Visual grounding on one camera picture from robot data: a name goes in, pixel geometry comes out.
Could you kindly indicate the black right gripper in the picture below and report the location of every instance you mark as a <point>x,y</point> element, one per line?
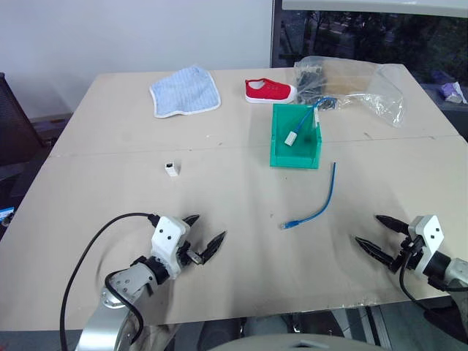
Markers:
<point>406,261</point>

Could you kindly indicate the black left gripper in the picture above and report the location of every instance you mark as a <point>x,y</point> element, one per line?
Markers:
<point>184,257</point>

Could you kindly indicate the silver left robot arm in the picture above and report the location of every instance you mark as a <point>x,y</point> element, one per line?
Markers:
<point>124,283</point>

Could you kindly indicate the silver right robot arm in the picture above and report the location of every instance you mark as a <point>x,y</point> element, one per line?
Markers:
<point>455,272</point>

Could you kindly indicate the small white connector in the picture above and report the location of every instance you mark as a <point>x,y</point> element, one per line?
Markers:
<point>172,169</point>

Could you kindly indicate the green plastic bin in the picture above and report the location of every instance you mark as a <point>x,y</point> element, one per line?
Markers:
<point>292,157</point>

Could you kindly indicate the light blue striped cloth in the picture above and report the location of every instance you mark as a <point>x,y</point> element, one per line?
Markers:
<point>184,93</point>

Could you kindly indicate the clear plastic bag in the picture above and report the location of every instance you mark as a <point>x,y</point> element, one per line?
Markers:
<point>384,95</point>

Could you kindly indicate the red canvas shoe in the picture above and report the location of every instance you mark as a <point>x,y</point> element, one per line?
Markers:
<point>268,91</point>

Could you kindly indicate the purple crumpled item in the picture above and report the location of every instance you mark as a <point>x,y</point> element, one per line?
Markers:
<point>453,91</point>

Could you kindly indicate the brown cardboard piece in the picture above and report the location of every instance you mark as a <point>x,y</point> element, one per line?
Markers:
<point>347,78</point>

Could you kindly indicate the dark glass window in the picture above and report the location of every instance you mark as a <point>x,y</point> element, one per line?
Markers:
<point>365,33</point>

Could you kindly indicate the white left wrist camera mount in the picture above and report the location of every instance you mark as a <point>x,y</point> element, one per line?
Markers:
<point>168,234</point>

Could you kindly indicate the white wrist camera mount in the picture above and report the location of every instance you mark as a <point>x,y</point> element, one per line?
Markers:
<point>431,234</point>
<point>168,234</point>

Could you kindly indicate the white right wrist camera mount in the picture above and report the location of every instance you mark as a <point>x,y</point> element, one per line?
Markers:
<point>431,234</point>

